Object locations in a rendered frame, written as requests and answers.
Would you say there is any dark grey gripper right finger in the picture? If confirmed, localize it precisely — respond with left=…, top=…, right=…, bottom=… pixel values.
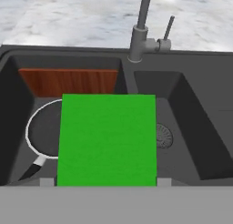
left=157, top=178, right=171, bottom=188

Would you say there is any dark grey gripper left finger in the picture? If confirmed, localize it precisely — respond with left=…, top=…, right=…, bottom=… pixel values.
left=39, top=178, right=56, bottom=188

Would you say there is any green sponge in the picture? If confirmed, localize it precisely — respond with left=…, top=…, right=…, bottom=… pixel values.
left=56, top=93, right=158, bottom=188

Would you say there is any black pan with white rim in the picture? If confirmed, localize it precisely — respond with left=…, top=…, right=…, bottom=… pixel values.
left=17, top=98, right=64, bottom=182

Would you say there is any dark grey double sink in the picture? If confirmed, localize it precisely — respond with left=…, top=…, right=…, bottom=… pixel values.
left=0, top=44, right=233, bottom=188

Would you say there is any grey sink tap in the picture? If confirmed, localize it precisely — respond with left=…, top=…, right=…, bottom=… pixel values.
left=108, top=0, right=177, bottom=64

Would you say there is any brown wooden cutting board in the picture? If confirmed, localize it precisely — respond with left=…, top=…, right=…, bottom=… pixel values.
left=17, top=67, right=119, bottom=98

